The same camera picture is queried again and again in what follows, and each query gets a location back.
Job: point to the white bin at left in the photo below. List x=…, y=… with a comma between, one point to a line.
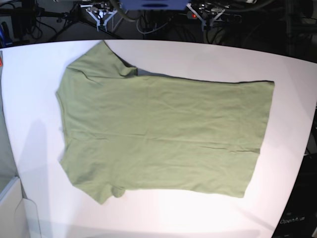
x=18, y=215

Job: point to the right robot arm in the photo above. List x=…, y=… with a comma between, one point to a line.
x=101, y=16

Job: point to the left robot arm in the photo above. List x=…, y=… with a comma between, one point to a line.
x=205, y=7

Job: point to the blue box overhead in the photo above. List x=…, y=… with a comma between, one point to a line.
x=154, y=4

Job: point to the black power strip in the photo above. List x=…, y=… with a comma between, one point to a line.
x=208, y=15

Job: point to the green T-shirt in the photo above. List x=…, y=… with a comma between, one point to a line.
x=124, y=131

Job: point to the black OpenArm base box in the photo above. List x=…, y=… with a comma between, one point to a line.
x=299, y=218

